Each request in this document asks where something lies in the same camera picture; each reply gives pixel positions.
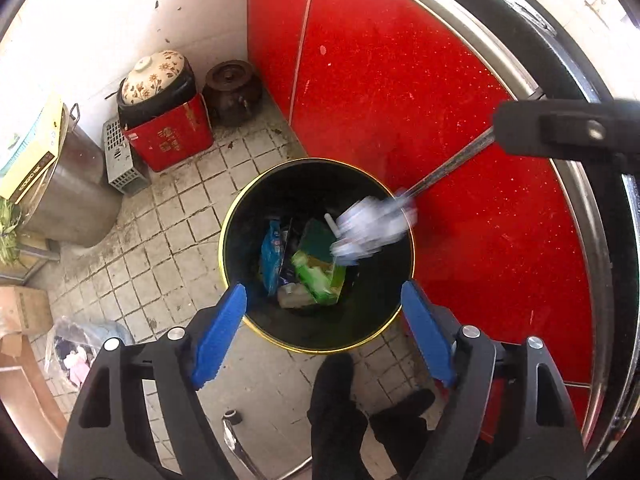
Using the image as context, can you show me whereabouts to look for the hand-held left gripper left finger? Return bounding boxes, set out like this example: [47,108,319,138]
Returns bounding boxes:
[57,283,248,480]

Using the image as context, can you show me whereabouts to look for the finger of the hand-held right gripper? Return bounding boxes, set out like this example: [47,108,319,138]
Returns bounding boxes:
[492,98,640,174]

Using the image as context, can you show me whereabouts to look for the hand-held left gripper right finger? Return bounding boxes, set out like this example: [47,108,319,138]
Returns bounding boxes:
[400,280,587,480]

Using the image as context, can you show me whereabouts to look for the green cardboard box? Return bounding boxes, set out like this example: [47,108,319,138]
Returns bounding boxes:
[291,249,348,306]

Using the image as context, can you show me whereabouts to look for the white blue packet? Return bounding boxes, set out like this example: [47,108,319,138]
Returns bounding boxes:
[325,195,419,267]

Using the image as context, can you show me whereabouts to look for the black trash bin gold rim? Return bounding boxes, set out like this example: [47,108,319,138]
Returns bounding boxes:
[218,157,416,356]

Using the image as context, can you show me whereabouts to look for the person's right leg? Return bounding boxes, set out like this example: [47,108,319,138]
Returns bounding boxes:
[369,387,437,463]

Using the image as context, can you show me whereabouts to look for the person's leg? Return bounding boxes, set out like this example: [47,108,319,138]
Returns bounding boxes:
[306,352,372,480]
[369,387,437,463]

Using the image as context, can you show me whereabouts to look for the blue snack packet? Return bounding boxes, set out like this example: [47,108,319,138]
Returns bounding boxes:
[259,218,287,297]

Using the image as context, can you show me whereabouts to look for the red cabinet door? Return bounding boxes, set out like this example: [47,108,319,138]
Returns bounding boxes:
[247,0,319,127]
[289,0,517,281]
[407,135,597,388]

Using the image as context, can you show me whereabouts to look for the dark packet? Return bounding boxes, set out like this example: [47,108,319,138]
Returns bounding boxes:
[279,219,297,282]

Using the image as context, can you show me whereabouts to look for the chrome chair leg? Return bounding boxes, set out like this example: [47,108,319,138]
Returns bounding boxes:
[221,417,312,480]

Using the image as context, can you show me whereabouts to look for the person's left leg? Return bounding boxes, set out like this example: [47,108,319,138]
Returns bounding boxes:
[306,352,372,480]

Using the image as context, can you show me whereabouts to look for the metal counter edge trim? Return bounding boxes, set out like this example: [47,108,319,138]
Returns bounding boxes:
[357,0,640,467]

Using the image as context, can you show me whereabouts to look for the yellow green sponge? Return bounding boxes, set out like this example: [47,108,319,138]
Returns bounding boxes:
[296,217,342,265]

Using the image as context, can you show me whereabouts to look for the clear plastic bag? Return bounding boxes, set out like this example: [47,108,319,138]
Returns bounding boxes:
[44,314,134,389]

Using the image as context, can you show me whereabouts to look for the brown cardboard box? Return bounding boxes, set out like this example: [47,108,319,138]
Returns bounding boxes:
[0,284,54,357]

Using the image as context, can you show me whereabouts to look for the red gift box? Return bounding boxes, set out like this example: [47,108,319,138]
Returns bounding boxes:
[122,94,214,174]

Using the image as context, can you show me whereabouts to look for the grey plastic basket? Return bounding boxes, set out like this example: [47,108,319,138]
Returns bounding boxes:
[102,117,149,197]

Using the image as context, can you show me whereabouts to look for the large metal stock pot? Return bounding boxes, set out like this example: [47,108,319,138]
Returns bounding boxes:
[19,102,124,249]

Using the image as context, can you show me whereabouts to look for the wooden furniture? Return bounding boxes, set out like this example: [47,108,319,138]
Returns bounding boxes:
[0,350,69,428]

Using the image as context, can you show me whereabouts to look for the green plant leaves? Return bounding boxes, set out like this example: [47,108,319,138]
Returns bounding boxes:
[0,197,32,267]

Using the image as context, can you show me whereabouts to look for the brown clay jar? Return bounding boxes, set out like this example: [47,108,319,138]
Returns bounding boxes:
[202,59,264,127]

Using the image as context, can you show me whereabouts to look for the yellow cardboard box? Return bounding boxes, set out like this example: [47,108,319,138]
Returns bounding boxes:
[0,92,66,206]

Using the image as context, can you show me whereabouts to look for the floral lid ceramic pot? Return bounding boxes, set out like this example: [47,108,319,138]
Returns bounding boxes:
[117,49,197,129]

